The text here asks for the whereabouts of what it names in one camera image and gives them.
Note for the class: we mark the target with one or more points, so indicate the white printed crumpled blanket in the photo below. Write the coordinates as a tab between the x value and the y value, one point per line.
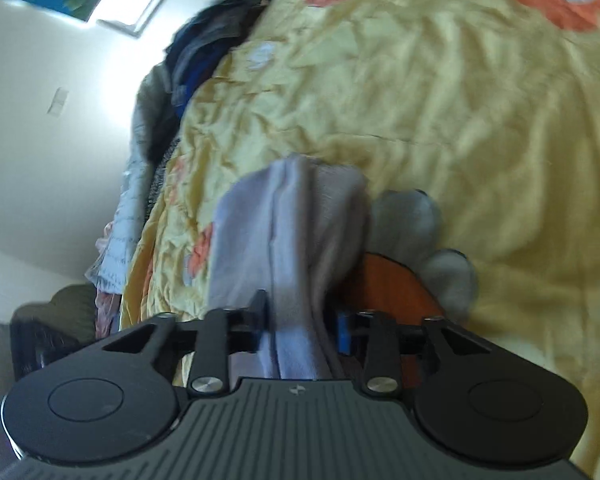
154	125

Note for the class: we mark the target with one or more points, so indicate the yellow floral bed quilt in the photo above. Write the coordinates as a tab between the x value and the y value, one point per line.
492	107

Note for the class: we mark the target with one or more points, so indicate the light lavender lace-trim shirt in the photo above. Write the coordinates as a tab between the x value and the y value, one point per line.
293	229

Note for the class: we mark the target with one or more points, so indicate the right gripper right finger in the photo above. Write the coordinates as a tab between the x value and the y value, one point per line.
370	340

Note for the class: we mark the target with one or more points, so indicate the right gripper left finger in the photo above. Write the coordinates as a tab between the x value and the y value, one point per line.
222	333

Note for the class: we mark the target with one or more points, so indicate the dark folded clothes pile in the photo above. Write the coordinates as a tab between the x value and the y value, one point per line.
199	45

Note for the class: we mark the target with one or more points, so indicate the white wall switch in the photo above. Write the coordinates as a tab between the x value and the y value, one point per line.
58	102

